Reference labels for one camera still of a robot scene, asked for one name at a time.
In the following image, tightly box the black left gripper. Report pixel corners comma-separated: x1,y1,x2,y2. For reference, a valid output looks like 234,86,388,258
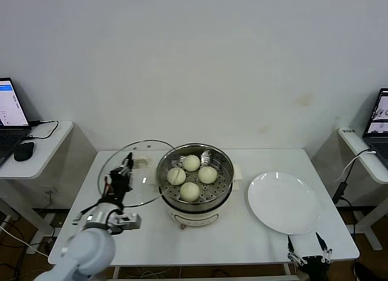
104,152,135,208

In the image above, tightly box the white side table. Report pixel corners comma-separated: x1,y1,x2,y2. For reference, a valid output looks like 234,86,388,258
0,120,98,252
312,126,388,251

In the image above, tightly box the grey laptop with dark screen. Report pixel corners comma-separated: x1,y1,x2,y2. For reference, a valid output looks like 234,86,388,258
363,87,388,169

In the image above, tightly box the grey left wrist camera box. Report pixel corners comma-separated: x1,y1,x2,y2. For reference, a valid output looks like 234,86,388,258
116,213,142,232

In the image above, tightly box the black power adapter with cable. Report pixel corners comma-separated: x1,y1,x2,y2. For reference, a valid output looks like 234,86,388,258
332,152,370,236

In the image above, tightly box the white round plate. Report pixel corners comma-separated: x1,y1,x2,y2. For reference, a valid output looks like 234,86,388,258
247,171,321,235

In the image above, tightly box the black laptop charger cable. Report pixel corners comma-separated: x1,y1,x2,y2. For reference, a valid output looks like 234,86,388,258
25,119,60,140

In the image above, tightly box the round glass lid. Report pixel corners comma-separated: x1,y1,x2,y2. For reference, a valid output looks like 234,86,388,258
98,138,176,208

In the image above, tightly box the stainless steel steamer basket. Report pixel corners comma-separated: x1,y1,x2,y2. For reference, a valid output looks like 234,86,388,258
147,142,244,209

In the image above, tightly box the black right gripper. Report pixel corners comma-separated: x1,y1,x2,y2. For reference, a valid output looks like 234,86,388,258
286,232,333,281

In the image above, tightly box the black computer mouse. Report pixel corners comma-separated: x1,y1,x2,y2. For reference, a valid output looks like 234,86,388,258
13,141,35,162

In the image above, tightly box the white floor power strip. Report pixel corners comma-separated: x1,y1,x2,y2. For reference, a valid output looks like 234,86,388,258
26,235,59,258

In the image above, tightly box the white cable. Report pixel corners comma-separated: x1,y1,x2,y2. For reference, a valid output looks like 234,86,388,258
335,149,378,182

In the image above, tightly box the white steamed baozi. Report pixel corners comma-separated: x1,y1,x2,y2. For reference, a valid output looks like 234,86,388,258
198,166,218,185
167,167,187,186
182,154,201,172
179,181,201,203

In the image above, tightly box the white electric cooker base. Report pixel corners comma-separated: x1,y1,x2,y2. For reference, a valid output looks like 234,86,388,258
150,180,241,231

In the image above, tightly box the black laptop with white window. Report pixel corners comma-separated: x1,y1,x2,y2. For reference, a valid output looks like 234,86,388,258
0,77,33,168

